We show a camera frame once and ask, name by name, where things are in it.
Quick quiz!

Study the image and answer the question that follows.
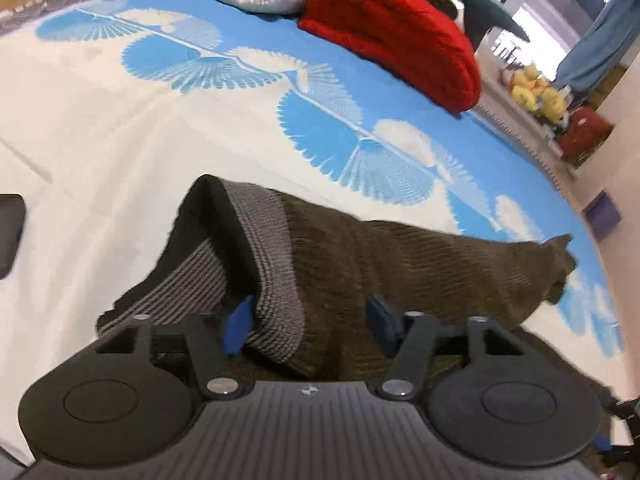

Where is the blue curtain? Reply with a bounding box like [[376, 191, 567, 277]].
[[554, 0, 640, 95]]

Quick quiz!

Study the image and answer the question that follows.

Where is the blue and white printed bedsheet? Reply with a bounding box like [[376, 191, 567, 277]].
[[0, 0, 626, 467]]

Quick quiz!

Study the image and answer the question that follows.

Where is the brown knitted towel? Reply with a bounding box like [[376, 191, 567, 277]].
[[97, 174, 623, 411]]

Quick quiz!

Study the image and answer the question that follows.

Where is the red folded blanket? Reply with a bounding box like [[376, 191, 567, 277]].
[[298, 0, 482, 112]]

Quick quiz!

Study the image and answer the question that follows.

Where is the black flat device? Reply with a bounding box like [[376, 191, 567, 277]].
[[0, 193, 26, 281]]

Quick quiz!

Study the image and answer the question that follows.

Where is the red cushion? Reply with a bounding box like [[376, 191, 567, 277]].
[[556, 106, 615, 164]]

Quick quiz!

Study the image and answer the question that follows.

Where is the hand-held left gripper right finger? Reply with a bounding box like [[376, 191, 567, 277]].
[[365, 294, 522, 402]]

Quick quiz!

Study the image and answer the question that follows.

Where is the purple box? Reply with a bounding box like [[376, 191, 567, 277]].
[[585, 192, 624, 239]]

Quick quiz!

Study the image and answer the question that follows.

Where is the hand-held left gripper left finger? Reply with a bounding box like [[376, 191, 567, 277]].
[[96, 295, 257, 402]]

